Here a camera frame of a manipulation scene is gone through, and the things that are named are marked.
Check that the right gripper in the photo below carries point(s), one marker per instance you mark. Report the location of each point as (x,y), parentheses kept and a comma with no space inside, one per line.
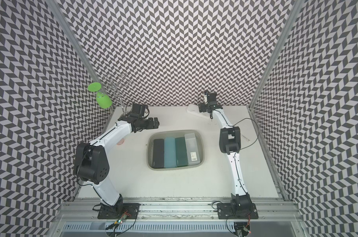
(203,108)

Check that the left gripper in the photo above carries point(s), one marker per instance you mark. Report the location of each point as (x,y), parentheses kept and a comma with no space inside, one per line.
(151,125)

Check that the white pencil case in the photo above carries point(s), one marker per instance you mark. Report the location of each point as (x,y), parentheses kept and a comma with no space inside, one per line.
(193,109)

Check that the black pencil case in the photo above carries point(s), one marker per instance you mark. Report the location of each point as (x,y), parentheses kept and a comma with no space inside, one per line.
(158,154)

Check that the light blue pencil case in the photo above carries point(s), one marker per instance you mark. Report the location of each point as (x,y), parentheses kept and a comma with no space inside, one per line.
(170,160)

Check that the clear pencil case with label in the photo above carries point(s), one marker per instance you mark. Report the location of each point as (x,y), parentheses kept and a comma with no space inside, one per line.
(193,155)

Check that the dark green pencil case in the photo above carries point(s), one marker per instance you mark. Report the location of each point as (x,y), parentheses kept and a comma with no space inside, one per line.
(181,152)

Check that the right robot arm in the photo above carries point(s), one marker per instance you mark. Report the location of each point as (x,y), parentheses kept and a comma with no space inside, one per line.
(230,146)

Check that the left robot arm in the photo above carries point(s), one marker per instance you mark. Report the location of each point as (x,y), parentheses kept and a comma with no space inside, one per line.
(91,159)

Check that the grey storage box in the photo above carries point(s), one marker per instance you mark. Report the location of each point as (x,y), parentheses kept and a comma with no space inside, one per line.
(175,134)

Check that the green wine glass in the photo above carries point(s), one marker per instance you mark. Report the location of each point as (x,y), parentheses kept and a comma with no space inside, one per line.
(102,98)

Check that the metal cup rack stand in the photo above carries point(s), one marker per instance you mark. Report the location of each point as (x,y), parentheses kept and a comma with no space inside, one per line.
(117,85)

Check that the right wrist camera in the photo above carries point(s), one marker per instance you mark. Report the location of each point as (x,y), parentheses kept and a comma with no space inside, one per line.
(210,98)

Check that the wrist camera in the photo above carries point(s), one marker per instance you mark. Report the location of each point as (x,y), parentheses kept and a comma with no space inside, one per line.
(210,98)
(139,111)

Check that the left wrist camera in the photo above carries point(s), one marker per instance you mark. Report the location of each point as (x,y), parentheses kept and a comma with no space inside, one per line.
(139,111)

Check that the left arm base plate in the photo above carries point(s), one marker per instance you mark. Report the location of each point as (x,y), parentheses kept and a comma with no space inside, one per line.
(118,211)

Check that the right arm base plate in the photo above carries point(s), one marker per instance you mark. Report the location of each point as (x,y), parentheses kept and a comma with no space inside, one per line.
(225,211)

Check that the aluminium rail frame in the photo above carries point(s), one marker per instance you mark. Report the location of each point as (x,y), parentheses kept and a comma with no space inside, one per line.
(202,216)

